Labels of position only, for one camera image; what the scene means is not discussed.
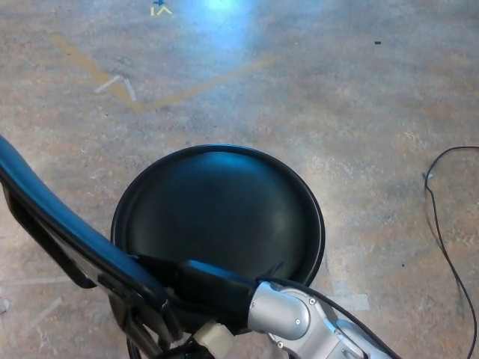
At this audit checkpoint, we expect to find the thin black floor cable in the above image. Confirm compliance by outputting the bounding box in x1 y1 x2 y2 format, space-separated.
423 146 479 359

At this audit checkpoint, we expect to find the clear tape patch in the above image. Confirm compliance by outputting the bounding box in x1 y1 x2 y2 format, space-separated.
332 281 372 312

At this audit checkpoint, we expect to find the long clear tape strip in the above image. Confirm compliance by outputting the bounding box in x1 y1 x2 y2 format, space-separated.
0 275 74 288

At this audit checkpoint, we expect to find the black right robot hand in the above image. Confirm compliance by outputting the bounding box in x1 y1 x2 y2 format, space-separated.
138 254 260 352

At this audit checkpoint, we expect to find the short clear tape strip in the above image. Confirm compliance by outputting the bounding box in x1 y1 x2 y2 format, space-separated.
21 296 64 334

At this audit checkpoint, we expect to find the black round-seat chair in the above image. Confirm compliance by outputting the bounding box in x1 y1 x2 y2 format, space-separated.
0 134 326 359

